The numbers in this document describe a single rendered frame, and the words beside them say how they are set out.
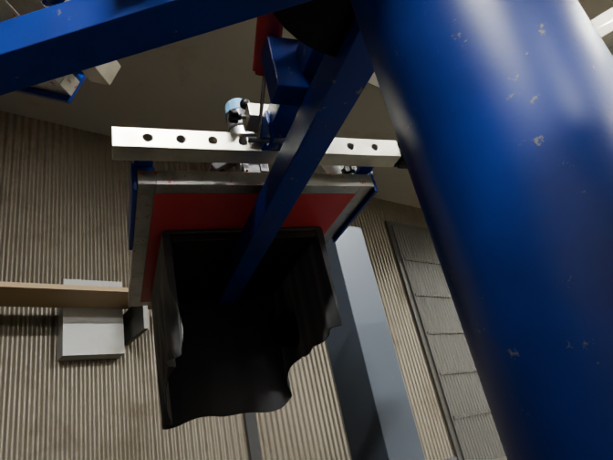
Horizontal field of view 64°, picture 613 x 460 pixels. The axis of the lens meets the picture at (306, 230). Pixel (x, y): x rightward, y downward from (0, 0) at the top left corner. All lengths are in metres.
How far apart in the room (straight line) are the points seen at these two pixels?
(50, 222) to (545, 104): 3.70
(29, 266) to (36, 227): 0.30
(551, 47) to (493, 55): 0.04
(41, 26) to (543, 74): 0.58
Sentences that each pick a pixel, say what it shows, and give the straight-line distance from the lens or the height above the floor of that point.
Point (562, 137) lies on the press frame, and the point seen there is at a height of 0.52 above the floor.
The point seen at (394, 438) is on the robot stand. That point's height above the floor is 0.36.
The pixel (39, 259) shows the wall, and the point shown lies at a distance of 3.78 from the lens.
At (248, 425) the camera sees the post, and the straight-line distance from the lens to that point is 1.94.
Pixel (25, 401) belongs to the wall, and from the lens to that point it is 3.49.
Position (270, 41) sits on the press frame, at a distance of 0.95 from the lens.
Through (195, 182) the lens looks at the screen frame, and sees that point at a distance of 1.14.
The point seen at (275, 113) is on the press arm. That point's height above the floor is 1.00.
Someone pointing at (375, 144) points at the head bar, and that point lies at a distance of 1.27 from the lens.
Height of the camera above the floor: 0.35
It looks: 25 degrees up
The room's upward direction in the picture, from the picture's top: 13 degrees counter-clockwise
